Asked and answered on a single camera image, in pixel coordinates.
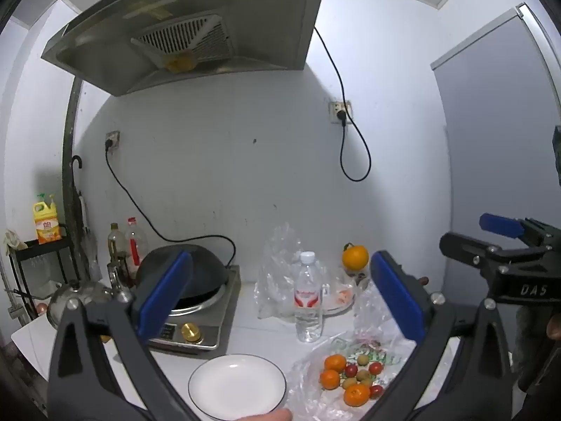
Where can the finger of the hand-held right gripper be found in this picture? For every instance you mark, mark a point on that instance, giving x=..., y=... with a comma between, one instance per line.
x=464, y=248
x=499, y=223

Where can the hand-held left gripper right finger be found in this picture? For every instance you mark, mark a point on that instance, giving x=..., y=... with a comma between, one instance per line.
x=396, y=294

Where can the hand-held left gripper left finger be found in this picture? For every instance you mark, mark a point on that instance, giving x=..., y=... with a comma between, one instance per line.
x=164, y=294

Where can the white plate black rim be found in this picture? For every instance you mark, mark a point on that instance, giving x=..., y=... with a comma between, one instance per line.
x=236, y=386

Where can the green printed plastic bag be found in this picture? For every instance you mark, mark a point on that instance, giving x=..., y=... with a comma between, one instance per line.
x=307, y=399

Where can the person's right hand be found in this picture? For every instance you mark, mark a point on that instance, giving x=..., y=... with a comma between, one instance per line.
x=555, y=329

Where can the person's left hand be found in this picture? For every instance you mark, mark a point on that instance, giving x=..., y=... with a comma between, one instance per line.
x=267, y=415

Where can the crumpled clear plastic bag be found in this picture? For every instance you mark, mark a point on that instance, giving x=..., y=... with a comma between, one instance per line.
x=370, y=311

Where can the black wok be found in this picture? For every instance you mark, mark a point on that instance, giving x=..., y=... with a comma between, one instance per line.
x=210, y=267

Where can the large orange with stem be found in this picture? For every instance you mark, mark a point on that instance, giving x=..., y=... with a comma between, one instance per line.
x=356, y=258

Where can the steel induction cooker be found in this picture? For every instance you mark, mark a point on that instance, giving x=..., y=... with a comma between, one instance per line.
x=214, y=315

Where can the red cap sauce bottle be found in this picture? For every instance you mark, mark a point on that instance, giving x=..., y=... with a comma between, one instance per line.
x=136, y=245

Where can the white dish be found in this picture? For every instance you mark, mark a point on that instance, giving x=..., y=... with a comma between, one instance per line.
x=339, y=302

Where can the cooking oil bottle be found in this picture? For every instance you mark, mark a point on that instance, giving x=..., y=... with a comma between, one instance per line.
x=116, y=245

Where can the grey refrigerator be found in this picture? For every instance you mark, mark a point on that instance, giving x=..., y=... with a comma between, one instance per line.
x=491, y=140

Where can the clear water bottle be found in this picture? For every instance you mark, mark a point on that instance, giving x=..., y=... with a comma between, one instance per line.
x=308, y=311

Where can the black metal rack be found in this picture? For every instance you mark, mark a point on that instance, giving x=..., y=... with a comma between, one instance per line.
x=65, y=242

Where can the large clear plastic bag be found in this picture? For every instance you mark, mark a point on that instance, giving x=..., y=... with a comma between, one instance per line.
x=276, y=272

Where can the black folded umbrella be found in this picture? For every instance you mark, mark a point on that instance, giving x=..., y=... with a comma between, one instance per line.
x=81, y=210

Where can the yellow detergent bottle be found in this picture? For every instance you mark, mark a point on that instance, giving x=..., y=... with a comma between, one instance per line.
x=47, y=223

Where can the beige rubber glove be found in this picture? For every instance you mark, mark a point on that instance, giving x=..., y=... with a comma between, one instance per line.
x=14, y=239

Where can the dark vertical pipe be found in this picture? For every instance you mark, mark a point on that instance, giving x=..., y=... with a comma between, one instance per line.
x=70, y=140

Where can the white wall socket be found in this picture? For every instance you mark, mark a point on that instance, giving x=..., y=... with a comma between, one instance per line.
x=115, y=136
x=334, y=106

